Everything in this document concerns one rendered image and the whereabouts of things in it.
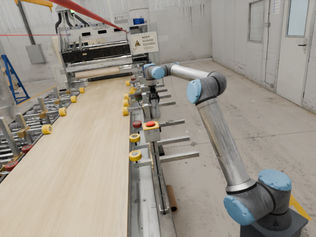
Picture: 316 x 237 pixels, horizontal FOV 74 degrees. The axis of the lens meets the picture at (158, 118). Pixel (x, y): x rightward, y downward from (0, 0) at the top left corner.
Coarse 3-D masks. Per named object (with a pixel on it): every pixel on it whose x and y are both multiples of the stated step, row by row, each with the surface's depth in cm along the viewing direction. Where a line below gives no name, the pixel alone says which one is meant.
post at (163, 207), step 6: (150, 144) 96; (156, 150) 98; (156, 156) 99; (156, 162) 99; (156, 168) 102; (156, 174) 103; (156, 180) 104; (162, 180) 105; (162, 186) 106; (162, 192) 108; (162, 198) 108; (162, 204) 111; (162, 210) 112
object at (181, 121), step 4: (176, 120) 184; (180, 120) 183; (184, 120) 183; (160, 124) 181; (164, 124) 182; (168, 124) 182; (172, 124) 183; (176, 124) 183; (136, 128) 180; (140, 128) 180
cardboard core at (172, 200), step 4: (168, 188) 219; (172, 188) 222; (168, 192) 213; (172, 192) 214; (168, 196) 209; (172, 196) 208; (172, 200) 203; (172, 204) 198; (176, 204) 202; (172, 208) 202; (176, 208) 199; (172, 212) 199
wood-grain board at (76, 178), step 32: (96, 96) 282; (64, 128) 190; (96, 128) 181; (128, 128) 172; (32, 160) 144; (64, 160) 138; (96, 160) 133; (128, 160) 128; (0, 192) 115; (32, 192) 112; (64, 192) 108; (96, 192) 105; (128, 192) 104; (0, 224) 94; (32, 224) 91; (64, 224) 89; (96, 224) 87
